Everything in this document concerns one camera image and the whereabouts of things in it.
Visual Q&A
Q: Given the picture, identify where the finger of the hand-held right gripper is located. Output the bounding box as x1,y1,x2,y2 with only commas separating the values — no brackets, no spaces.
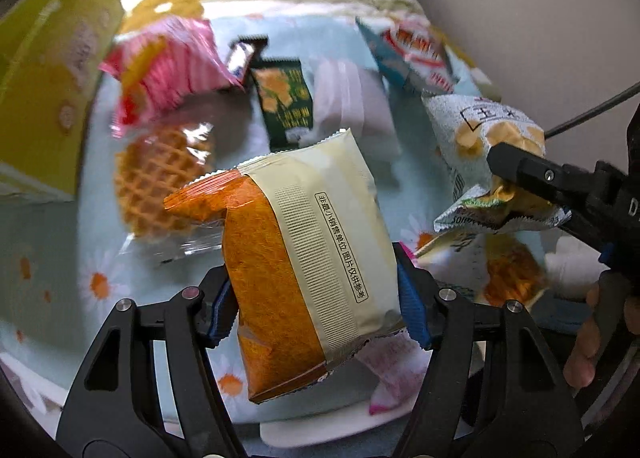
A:
486,140,601,211
552,210,617,270

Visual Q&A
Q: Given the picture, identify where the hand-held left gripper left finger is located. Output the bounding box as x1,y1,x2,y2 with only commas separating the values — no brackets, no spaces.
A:
55,265,248,458

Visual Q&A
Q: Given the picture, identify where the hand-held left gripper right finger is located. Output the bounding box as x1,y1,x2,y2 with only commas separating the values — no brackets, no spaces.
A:
390,240,586,458

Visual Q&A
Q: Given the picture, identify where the orange and cream snack packet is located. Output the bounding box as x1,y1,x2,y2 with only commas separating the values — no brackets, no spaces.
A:
164,128,405,405

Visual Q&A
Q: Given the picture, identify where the grey-white yellow snack packet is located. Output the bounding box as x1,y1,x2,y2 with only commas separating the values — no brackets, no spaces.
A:
422,94,573,234
415,230,548,309

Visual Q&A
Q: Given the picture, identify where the brown chocolate bar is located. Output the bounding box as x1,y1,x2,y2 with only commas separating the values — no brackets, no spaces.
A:
226,35,269,84

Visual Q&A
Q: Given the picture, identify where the yellow-green cardboard box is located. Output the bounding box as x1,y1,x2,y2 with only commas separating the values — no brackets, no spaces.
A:
0,0,126,202

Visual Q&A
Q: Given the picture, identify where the person's right hand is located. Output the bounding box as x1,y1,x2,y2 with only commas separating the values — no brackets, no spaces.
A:
562,283,608,389

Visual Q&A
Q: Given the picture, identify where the pink flower snack packet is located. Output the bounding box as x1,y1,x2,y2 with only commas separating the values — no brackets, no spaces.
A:
357,330,431,416

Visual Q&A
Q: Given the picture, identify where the light blue daisy cloth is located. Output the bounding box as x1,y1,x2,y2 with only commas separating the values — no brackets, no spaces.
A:
0,13,566,439

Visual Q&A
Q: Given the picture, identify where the waffle in clear wrapper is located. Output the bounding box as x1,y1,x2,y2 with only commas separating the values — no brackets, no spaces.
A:
114,123,226,264

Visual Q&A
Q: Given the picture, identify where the blue white red-label snack packet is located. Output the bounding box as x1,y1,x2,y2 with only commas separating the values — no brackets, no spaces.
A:
356,16,458,96

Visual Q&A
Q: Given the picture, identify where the pale white snack packet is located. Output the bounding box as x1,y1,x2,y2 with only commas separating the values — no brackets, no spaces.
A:
312,58,401,154

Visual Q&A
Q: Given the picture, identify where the dark green snack packet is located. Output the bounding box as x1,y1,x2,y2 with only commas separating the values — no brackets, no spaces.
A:
250,59,316,149

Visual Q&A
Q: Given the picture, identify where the pink striped snack packet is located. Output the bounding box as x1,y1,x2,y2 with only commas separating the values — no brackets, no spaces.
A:
98,16,246,139

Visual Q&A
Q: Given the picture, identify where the black cable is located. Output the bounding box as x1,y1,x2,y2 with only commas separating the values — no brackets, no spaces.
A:
542,80,640,139

